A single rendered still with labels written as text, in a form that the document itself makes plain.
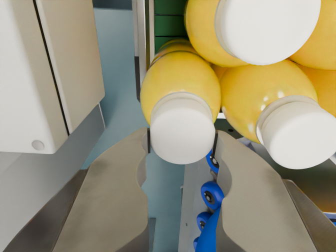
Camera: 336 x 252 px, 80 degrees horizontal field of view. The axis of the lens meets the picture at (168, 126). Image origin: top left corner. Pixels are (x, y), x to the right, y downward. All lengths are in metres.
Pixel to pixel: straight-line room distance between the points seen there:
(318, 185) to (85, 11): 0.30
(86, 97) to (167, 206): 1.76
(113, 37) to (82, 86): 1.09
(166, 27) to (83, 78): 0.16
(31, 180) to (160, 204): 1.23
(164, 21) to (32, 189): 0.74
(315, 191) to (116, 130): 1.29
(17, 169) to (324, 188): 0.79
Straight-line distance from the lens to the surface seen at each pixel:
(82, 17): 0.18
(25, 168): 0.85
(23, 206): 0.86
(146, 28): 0.22
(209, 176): 0.36
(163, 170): 1.61
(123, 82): 1.29
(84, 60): 0.18
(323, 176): 0.32
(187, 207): 0.51
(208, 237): 0.30
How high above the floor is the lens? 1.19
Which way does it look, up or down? 61 degrees down
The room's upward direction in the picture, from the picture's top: 174 degrees counter-clockwise
